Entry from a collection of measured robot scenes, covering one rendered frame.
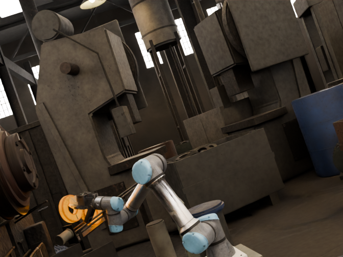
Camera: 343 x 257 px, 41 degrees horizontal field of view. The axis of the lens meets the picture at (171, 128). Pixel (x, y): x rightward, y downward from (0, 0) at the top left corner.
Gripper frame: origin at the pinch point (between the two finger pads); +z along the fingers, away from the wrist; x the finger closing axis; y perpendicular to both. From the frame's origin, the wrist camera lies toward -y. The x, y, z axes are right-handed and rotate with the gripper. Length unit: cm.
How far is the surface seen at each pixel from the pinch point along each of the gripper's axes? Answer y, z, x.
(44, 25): 134, 172, -188
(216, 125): -8, 57, -357
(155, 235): -28, -33, -34
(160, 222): -22, -35, -38
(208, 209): -27, -48, -82
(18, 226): 0.7, 1.9, 37.0
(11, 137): 47, -13, 46
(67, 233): -11.8, -6.2, 12.2
